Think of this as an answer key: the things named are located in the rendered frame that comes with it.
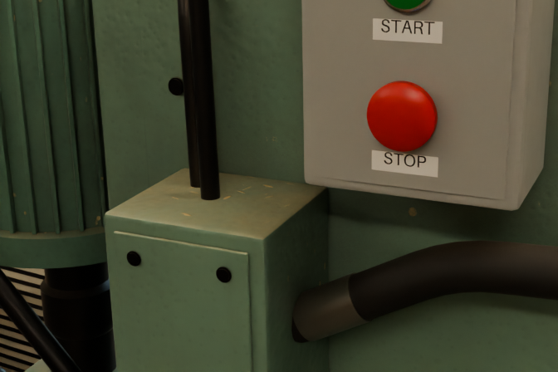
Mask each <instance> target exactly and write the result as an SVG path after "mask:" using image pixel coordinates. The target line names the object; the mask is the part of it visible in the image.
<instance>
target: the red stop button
mask: <svg viewBox="0 0 558 372"><path fill-rule="evenodd" d="M367 121H368V126H369V128H370V131H371V133H372V134H373V136H374V137H375V138H376V139H377V140H378V141H379V142H380V143H381V144H382V145H383V146H385V147H387V148H389V149H392V150H395V151H401V152H406V151H411V150H415V149H417V148H419V147H421V146H422V145H424V144H425V143H426V142H427V141H428V140H429V139H430V138H431V136H432V135H433V133H434V131H435V129H436V126H437V121H438V113H437V109H436V106H435V104H434V102H433V99H432V97H431V96H430V95H429V93H428V92H427V91H426V90H425V89H423V88H422V87H420V86H418V85H416V84H414V83H412V82H409V81H393V82H390V83H388V84H386V85H385V86H382V87H381V88H379V89H378V90H377V91H376V92H375V93H374V94H373V96H372V97H371V99H370V102H369V104H368V108H367Z"/></svg>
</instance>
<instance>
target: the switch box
mask: <svg viewBox="0 0 558 372"><path fill-rule="evenodd" d="M301 4H302V60H303V118H304V175H305V181H306V183H308V184H312V185H318V186H325V187H331V188H343V189H350V190H356V191H363V192H370V193H382V194H388V195H394V196H401V197H408V198H420V199H427V200H433V201H439V202H446V203H458V204H465V205H472V206H478V207H484V208H497V209H503V210H510V211H512V210H516V209H518V208H519V207H520V206H521V204H522V202H523V201H524V199H525V197H526V196H527V194H528V193H529V191H530V189H531V187H532V185H533V184H534V183H535V181H536V179H537V178H538V176H539V174H540V173H541V171H542V169H543V166H544V153H545V141H546V117H547V105H548V93H549V80H550V68H551V44H552V32H553V20H554V7H555V0H432V1H431V2H430V3H429V4H428V5H427V6H426V7H425V8H423V9H421V10H419V11H417V12H413V13H401V12H397V11H395V10H394V9H392V8H390V7H389V6H388V5H387V4H386V3H385V1H384V0H301ZM373 18H379V19H396V20H414V21H430V22H443V37H442V44H441V43H427V42H399V41H385V40H373ZM393 81H409V82H412V83H414V84H416V85H418V86H420V87H422V88H423V89H425V90H426V91H427V92H428V93H429V95H430V96H431V97H432V99H433V102H434V104H435V106H436V109H437V113H438V121H437V126H436V129H435V131H434V133H433V135H432V136H431V138H430V139H429V140H428V141H427V142H426V143H425V144H424V145H422V146H421V147H419V148H417V149H415V150H411V151H406V152H401V151H395V150H392V149H389V148H387V147H385V146H383V145H382V144H381V143H380V142H379V141H378V140H377V139H376V138H375V137H374V136H373V134H372V133H371V131H370V128H369V126H368V121H367V108H368V104H369V102H370V99H371V97H372V96H373V94H374V93H375V92H376V91H377V90H378V89H379V88H381V87H382V86H385V85H386V84H388V83H390V82H393ZM372 150H378V151H385V152H393V153H401V154H415V155H422V156H430V157H438V177H430V176H423V175H416V174H402V173H395V172H389V171H381V170H374V169H372Z"/></svg>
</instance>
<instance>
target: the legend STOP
mask: <svg viewBox="0 0 558 372"><path fill-rule="evenodd" d="M372 169H374V170H381V171H389V172H395V173H402V174H416V175H423V176H430V177H438V157H430V156H422V155H415V154H401V153H393V152H385V151H378V150H372Z"/></svg>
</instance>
